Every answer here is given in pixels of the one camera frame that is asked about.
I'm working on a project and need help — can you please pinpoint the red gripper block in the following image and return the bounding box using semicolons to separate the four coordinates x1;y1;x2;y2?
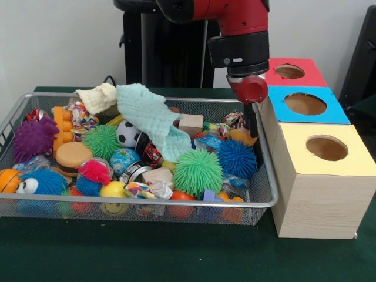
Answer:
226;75;268;139

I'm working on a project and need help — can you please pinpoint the orange-brown teddy bear plush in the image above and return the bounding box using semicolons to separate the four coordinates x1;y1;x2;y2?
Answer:
226;127;259;147

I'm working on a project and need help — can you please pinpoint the mint knitted cloth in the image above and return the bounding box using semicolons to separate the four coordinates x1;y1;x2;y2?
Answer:
116;83;193;163

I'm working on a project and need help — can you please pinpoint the cream knitted cloth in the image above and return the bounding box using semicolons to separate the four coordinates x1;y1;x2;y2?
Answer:
75;83;119;115

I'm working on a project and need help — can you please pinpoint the wooden three-hole box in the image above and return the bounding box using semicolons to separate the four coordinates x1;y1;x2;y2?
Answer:
255;57;376;239

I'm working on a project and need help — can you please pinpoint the clear mesh toy bin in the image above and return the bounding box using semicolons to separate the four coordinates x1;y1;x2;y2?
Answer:
0;91;279;227

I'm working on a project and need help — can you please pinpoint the blue spiky rubber ball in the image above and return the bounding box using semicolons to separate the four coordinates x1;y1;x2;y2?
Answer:
217;139;259;180

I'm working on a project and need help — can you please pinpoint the plain wooden cube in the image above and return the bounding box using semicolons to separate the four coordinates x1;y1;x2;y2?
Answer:
178;113;204;139

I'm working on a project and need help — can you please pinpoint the green spiky rubber ball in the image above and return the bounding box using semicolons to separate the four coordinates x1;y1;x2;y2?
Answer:
172;149;224;199

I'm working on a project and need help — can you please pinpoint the dark green tablecloth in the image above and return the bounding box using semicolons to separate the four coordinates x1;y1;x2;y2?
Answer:
0;85;376;282
348;93;376;118

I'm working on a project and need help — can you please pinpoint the black and white soccer ball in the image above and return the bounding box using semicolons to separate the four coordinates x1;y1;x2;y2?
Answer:
116;120;142;147

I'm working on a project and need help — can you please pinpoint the black upright panel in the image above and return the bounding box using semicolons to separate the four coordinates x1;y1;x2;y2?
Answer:
337;5;376;103

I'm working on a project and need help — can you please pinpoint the small green spiky ball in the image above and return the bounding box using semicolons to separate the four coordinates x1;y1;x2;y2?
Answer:
83;123;123;162

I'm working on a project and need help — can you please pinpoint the pink spiky rubber ball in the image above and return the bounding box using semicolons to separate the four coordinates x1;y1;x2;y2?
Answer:
75;160;113;186

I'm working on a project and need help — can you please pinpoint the orange toy burger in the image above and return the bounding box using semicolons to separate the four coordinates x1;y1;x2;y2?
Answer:
55;142;94;177

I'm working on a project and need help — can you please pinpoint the purple spiky rubber ball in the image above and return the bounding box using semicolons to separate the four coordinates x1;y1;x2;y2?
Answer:
13;117;60;165

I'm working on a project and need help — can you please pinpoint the orange basketball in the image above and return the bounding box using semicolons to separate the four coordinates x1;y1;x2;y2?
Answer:
0;169;24;194

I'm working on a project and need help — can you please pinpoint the multicolour knotted rope toy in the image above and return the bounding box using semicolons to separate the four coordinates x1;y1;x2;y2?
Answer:
202;110;247;137

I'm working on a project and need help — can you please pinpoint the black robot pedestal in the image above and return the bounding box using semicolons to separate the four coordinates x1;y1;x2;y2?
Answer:
113;0;224;88

